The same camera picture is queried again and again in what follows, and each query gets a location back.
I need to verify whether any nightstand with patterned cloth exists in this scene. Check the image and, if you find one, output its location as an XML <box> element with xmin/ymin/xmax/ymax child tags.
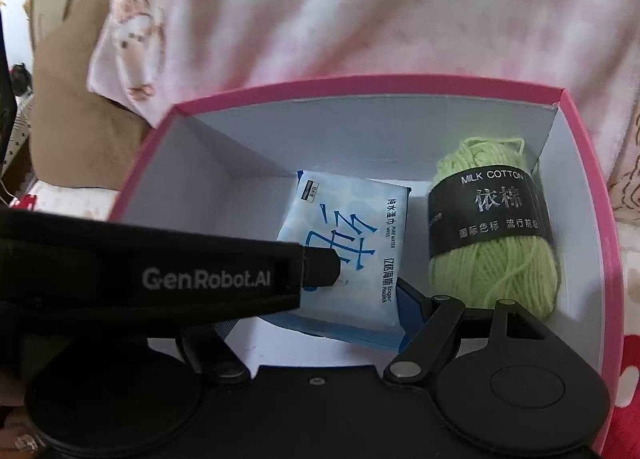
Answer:
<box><xmin>0</xmin><ymin>94</ymin><xmax>36</xmax><ymax>200</ymax></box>

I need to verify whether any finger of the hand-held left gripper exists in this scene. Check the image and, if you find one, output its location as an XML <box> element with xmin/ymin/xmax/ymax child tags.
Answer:
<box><xmin>300</xmin><ymin>245</ymin><xmax>342</xmax><ymax>290</ymax></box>

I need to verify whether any red bear print bed sheet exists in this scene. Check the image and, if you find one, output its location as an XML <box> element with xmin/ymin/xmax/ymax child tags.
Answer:
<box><xmin>0</xmin><ymin>179</ymin><xmax>640</xmax><ymax>445</ymax></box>

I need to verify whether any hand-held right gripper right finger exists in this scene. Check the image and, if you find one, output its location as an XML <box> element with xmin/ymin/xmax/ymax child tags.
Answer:
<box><xmin>382</xmin><ymin>280</ymin><xmax>548</xmax><ymax>385</ymax></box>

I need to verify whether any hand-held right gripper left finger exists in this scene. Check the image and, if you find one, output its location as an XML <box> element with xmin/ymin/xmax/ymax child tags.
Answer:
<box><xmin>175</xmin><ymin>318</ymin><xmax>252</xmax><ymax>386</ymax></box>

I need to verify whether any green yarn ball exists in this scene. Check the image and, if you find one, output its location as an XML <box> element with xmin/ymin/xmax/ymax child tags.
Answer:
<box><xmin>425</xmin><ymin>136</ymin><xmax>562</xmax><ymax>326</ymax></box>

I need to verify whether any brown pillow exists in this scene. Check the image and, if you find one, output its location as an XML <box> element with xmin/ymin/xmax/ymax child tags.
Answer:
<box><xmin>30</xmin><ymin>14</ymin><xmax>156</xmax><ymax>190</ymax></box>

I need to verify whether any blue wet wipes packet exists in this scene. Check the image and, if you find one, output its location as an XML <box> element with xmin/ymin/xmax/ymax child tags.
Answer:
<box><xmin>275</xmin><ymin>169</ymin><xmax>414</xmax><ymax>347</ymax></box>

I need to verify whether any pink cardboard box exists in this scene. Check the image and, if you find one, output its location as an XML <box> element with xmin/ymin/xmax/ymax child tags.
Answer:
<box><xmin>107</xmin><ymin>73</ymin><xmax>629</xmax><ymax>457</ymax></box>

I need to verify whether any pink printed blanket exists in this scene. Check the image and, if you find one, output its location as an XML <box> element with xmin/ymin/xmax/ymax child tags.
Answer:
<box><xmin>87</xmin><ymin>0</ymin><xmax>640</xmax><ymax>220</ymax></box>

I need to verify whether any black and white plush toy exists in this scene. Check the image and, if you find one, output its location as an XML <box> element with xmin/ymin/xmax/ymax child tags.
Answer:
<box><xmin>11</xmin><ymin>62</ymin><xmax>30</xmax><ymax>96</ymax></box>

